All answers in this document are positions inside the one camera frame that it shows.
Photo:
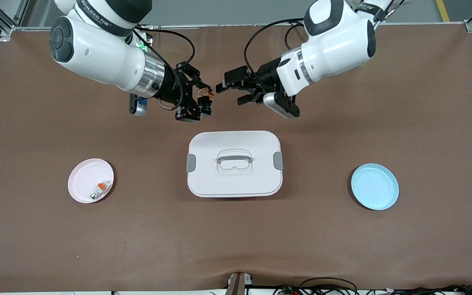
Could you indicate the brown table mat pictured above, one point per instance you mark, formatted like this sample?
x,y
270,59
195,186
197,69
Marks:
x,y
236,237

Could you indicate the white lidded box grey clips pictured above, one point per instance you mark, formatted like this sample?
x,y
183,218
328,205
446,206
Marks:
x,y
234,180

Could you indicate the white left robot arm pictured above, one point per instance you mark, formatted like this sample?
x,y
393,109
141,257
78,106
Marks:
x,y
334,41

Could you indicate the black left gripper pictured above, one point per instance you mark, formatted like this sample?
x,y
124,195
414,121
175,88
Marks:
x,y
265,77

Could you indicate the white switch with orange block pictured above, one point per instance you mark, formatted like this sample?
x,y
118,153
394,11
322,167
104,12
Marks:
x,y
101,187

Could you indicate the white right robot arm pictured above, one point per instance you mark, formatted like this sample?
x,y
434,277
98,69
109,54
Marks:
x,y
96,53

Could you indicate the metal table edge rail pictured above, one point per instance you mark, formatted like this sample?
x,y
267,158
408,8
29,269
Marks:
x,y
228,26

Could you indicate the black orange push button switch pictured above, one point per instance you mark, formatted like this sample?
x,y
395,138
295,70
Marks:
x,y
205,96

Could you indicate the pink round plate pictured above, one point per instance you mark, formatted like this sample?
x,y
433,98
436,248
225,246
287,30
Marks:
x,y
82,184

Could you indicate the light blue round plate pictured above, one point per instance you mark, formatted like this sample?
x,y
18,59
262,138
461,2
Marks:
x,y
374,186

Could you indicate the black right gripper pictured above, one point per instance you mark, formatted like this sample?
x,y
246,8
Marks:
x,y
173,87

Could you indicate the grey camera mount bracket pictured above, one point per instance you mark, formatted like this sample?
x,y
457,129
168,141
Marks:
x,y
238,284

